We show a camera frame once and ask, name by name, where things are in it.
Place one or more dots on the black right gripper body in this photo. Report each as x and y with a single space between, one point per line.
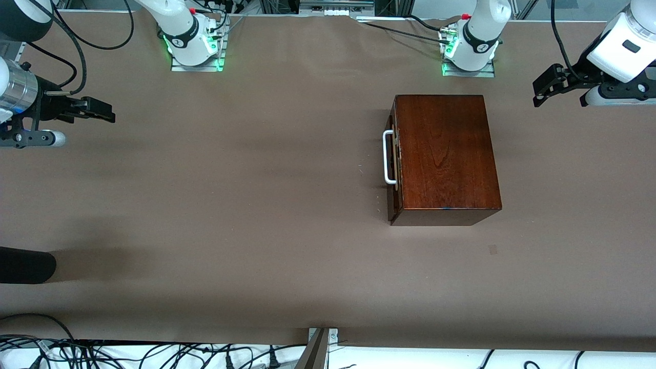
49 105

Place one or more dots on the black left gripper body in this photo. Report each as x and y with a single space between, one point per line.
578 75

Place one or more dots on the light wooden drawer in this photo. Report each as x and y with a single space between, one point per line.
394 205

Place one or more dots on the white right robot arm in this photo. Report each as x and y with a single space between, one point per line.
179 25

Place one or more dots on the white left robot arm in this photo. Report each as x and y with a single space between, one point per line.
479 36

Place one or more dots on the dark brown wooden cabinet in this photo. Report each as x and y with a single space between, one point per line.
446 154

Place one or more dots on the black cylindrical object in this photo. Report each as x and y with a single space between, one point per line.
25 265

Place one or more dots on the grey port device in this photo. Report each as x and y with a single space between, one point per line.
335 7

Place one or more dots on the grey metal beam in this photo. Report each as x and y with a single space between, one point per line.
313 356

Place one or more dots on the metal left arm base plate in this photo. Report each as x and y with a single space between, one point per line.
489 72

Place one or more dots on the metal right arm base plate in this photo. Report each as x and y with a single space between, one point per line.
177 67

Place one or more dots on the metal table edge bracket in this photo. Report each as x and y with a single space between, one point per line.
332 335

